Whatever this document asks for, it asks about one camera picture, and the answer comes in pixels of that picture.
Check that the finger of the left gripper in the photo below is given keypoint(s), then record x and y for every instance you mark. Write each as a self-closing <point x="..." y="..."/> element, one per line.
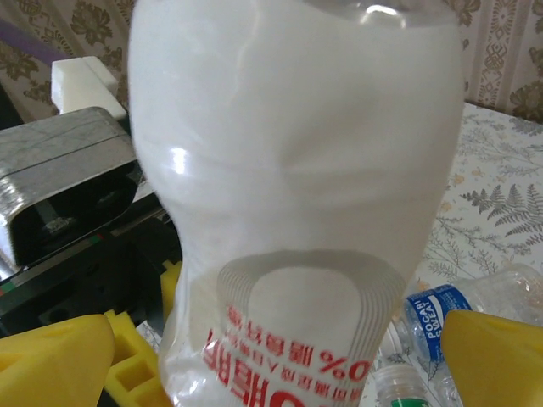
<point x="136" y="373"/>
<point x="173" y="275"/>

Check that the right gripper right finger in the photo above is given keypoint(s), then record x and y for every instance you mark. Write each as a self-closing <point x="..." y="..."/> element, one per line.
<point x="496" y="364"/>

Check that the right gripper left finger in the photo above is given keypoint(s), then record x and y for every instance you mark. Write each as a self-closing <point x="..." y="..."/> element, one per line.
<point x="51" y="364"/>

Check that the Pocari Sweat clear bottle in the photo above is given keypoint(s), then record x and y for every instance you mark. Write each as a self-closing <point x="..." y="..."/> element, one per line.
<point x="437" y="318"/>

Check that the clear bottle green white label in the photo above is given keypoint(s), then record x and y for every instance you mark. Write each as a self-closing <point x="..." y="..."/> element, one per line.
<point x="401" y="381"/>

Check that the milky white bottle red print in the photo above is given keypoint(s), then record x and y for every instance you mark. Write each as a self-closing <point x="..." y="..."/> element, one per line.
<point x="297" y="148"/>

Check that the floral patterned tablecloth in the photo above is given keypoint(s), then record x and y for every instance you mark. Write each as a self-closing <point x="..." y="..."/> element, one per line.
<point x="500" y="191"/>

